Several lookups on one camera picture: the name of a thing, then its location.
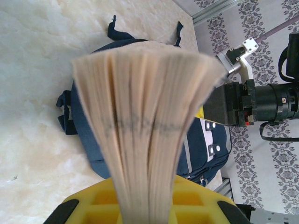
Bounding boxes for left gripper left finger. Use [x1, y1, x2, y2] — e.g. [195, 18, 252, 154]
[45, 178, 124, 224]

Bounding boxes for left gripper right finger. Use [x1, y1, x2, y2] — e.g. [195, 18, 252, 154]
[168, 174, 252, 224]

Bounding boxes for navy blue backpack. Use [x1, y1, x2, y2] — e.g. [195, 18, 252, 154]
[56, 15, 233, 189]

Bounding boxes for dark blue paperback book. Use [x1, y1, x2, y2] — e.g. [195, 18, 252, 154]
[71, 41, 228, 224]

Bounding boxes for aluminium front rail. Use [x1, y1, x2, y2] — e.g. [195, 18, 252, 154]
[221, 177, 237, 205]

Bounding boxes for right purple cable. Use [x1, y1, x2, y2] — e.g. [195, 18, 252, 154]
[256, 15, 299, 43]

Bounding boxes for right aluminium frame post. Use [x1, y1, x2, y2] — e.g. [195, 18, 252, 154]
[192, 0, 236, 26]

